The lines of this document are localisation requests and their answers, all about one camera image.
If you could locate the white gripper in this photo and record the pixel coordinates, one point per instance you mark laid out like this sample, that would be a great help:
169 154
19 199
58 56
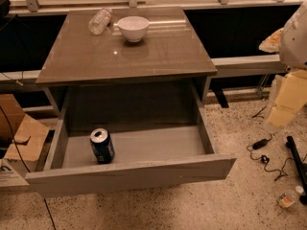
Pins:
295 45

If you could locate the blue pepsi can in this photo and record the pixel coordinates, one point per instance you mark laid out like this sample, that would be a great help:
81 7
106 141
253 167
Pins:
102 147

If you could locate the grey open drawer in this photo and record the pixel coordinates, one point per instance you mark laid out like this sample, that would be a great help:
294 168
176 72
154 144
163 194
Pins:
158 131

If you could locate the grey cabinet with glossy top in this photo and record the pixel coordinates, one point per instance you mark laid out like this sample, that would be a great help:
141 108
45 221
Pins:
170 49

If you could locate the black bar on floor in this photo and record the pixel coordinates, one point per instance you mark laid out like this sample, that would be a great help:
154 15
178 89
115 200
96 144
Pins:
300 166

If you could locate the small plastic bottle on floor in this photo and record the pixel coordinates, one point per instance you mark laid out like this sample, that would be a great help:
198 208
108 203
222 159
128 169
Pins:
290 197

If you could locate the white ceramic bowl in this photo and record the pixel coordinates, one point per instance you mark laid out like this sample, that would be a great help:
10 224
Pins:
133 28

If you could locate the clear plastic water bottle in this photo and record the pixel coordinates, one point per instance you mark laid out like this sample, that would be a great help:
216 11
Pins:
99 21

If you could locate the brown cardboard box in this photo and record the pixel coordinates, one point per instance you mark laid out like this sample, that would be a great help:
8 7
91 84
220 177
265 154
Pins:
22 139

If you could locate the black power adapter with cable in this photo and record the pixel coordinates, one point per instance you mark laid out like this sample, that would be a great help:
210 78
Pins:
260 157

